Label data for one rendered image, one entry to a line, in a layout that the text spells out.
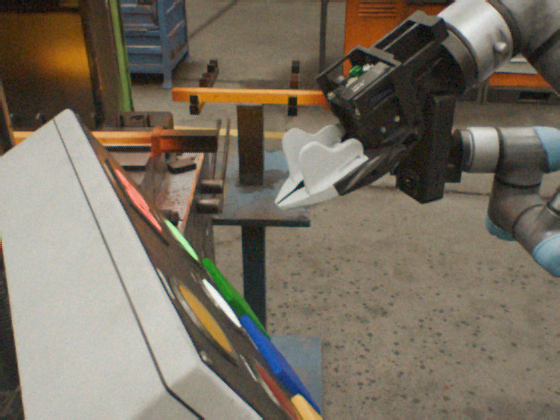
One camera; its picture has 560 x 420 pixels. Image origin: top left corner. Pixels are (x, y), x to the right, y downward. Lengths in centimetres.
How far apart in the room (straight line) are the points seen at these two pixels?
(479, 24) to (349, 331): 165
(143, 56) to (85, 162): 429
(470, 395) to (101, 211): 171
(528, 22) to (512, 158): 45
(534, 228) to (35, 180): 74
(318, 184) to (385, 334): 162
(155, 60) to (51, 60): 346
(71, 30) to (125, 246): 92
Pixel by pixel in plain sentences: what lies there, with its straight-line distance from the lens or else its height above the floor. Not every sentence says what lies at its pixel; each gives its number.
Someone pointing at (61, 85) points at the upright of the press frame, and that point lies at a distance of 126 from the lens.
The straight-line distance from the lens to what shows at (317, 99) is 130.
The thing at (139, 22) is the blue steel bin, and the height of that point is 47.
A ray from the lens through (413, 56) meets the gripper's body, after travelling 56.
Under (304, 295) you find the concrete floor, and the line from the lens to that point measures 228.
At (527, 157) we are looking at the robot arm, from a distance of 103.
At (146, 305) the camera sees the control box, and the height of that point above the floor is 120.
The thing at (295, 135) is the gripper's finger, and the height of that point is 116.
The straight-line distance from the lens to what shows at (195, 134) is 98.
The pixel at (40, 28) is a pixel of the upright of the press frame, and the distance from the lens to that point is 124.
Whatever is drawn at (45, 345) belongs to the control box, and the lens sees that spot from 32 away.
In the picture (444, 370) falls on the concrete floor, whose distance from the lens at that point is 205.
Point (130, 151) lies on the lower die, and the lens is 99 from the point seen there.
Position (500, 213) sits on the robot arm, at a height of 88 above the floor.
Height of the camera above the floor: 137
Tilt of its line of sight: 29 degrees down
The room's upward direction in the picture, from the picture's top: straight up
